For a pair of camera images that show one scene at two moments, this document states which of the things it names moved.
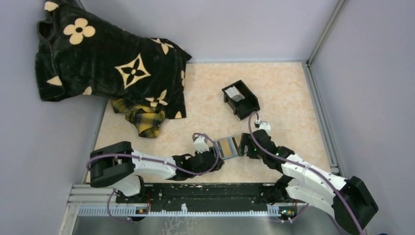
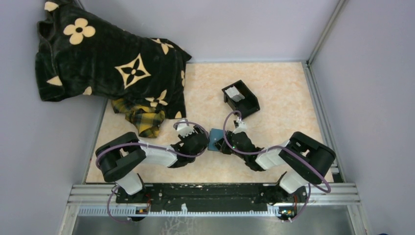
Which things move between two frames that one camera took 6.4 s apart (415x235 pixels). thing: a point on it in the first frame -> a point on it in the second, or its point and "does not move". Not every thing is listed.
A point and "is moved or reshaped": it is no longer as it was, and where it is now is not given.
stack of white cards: x=234 y=94 does not move
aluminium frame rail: x=102 y=200 does not move
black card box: x=242 y=108 does not move
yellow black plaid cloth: x=147 y=119 does not move
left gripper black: x=220 y=163 -> x=197 y=131
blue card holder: x=233 y=146 is moved or reshaped
